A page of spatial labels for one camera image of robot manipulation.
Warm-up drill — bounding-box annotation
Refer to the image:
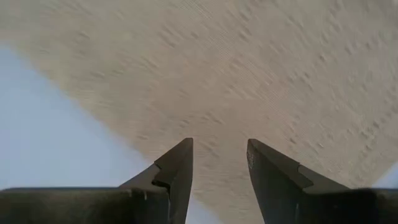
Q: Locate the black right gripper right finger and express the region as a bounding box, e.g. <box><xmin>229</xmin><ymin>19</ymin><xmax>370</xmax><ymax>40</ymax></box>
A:
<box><xmin>247</xmin><ymin>138</ymin><xmax>398</xmax><ymax>224</ymax></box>

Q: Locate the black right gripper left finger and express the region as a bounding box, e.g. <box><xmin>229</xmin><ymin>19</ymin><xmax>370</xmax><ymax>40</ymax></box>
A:
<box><xmin>0</xmin><ymin>138</ymin><xmax>194</xmax><ymax>224</ymax></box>

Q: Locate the taupe woven towel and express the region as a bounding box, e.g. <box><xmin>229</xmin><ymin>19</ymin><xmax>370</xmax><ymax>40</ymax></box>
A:
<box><xmin>0</xmin><ymin>0</ymin><xmax>398</xmax><ymax>224</ymax></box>

